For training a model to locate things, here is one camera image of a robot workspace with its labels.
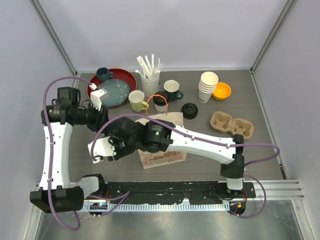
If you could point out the white straw holder cup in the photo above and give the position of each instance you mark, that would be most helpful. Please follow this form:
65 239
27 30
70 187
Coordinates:
150 86

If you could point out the red round tray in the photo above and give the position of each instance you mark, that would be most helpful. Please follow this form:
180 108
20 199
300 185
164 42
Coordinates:
122 75

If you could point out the blue mug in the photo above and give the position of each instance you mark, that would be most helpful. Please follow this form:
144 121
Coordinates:
104 74

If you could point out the printed paper takeout bag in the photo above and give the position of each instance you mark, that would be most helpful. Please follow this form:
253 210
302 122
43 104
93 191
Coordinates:
151 160

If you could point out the orange bowl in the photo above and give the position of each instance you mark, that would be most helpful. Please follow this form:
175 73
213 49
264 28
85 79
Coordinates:
222 91

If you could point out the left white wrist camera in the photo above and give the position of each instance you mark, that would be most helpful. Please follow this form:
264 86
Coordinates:
96 97

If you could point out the yellow mug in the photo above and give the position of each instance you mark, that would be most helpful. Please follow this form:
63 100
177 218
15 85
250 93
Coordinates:
137 101

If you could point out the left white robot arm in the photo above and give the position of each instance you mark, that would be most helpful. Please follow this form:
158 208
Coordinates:
64 113

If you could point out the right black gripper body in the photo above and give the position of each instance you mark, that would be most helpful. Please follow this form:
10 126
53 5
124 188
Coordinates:
122 148

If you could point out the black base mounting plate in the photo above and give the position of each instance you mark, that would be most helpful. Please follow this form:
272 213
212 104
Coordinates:
174 192

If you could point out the stack of black cup lids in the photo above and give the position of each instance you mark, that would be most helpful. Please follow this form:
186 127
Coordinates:
189 111

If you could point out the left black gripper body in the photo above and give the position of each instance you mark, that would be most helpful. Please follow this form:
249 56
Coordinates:
91 116

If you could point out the dark green mug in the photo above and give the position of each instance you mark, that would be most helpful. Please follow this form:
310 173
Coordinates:
171 87

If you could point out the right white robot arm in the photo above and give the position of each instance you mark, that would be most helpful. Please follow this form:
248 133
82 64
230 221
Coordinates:
123 136

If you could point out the blue grey plate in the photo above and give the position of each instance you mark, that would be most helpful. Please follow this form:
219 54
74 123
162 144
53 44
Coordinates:
116 92

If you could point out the wrapped white straw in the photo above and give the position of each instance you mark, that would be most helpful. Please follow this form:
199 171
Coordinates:
148 68

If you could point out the stack of white paper cups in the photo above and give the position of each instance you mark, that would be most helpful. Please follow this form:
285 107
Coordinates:
207 85

